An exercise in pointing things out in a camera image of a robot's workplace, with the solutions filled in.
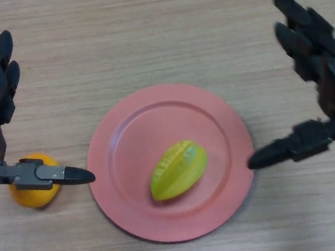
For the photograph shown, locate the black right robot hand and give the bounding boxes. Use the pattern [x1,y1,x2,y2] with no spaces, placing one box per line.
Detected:
[232,0,335,171]

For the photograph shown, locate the yellow starfruit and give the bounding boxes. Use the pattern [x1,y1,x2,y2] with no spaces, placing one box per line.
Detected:
[145,137,212,203]

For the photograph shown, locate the pink round plate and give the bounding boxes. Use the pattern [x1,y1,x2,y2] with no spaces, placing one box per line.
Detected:
[80,76,264,251]

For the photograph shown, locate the orange round fruit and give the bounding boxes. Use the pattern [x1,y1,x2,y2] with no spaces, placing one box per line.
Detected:
[5,151,64,211]

